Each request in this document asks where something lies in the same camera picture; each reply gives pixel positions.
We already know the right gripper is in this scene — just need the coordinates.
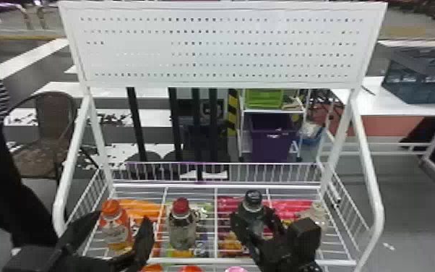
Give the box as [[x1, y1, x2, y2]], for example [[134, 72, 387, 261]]
[[229, 206, 324, 272]]

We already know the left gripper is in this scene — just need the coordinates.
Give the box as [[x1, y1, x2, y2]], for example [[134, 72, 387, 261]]
[[50, 211, 156, 272]]

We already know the black cap bottle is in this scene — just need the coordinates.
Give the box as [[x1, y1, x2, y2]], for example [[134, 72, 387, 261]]
[[238, 189, 270, 238]]

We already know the pink snack packet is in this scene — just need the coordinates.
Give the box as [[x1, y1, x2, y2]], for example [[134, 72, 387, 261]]
[[217, 196, 314, 222]]

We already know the orange snack packet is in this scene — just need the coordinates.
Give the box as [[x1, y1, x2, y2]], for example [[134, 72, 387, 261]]
[[118, 198, 166, 226]]

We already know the red cap clear bottle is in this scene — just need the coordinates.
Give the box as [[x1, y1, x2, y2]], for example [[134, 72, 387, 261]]
[[166, 197, 197, 251]]

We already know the purple crate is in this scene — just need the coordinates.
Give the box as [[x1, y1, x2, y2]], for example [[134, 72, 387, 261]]
[[249, 113, 299, 163]]

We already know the white shelf trolley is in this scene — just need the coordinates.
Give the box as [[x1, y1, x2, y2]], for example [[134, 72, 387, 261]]
[[237, 88, 311, 162]]

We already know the brown chair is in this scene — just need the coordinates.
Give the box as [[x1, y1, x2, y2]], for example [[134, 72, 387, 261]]
[[9, 90, 100, 180]]

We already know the green basket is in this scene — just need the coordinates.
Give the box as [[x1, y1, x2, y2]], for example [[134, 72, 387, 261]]
[[244, 89, 285, 110]]

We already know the white side table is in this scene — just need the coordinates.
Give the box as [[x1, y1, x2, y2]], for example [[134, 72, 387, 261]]
[[317, 75, 435, 202]]

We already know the dark blue crate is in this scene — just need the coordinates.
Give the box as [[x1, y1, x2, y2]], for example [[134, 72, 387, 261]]
[[381, 46, 435, 105]]

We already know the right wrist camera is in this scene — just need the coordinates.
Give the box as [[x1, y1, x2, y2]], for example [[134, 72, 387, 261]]
[[285, 216, 323, 264]]

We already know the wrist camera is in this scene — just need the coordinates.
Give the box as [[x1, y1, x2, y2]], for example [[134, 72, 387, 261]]
[[1, 244, 60, 272], [285, 216, 323, 264]]

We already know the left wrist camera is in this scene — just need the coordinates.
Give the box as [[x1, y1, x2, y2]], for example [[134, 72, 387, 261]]
[[1, 244, 60, 272]]

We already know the black post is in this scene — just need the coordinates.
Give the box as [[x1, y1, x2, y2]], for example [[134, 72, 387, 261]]
[[124, 87, 163, 173], [163, 87, 195, 173]]

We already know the striped post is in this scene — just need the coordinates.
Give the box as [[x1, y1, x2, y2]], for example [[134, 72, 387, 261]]
[[226, 88, 241, 137]]

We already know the white wire rack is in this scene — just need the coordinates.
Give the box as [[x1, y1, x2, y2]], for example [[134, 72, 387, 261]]
[[52, 0, 388, 272]]

